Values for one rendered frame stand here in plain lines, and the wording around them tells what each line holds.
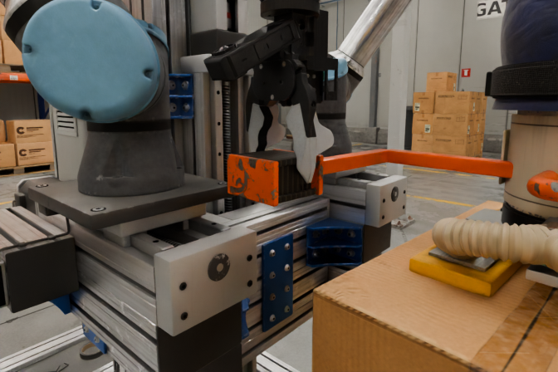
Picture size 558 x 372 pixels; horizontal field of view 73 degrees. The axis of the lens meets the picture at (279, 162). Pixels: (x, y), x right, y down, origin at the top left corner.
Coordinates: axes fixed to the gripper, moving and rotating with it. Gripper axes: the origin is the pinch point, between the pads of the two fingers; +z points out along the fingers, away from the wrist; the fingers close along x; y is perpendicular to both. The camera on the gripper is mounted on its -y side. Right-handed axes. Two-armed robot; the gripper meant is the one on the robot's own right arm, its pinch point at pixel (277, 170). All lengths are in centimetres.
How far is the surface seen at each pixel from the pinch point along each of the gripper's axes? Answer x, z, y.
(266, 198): -3.0, 2.1, -4.7
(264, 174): -2.8, -0.5, -4.7
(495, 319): -23.1, 13.4, 8.5
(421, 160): -6.8, 0.6, 24.2
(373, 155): -1.1, 0.0, 19.7
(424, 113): 301, 14, 668
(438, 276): -15.5, 12.7, 12.5
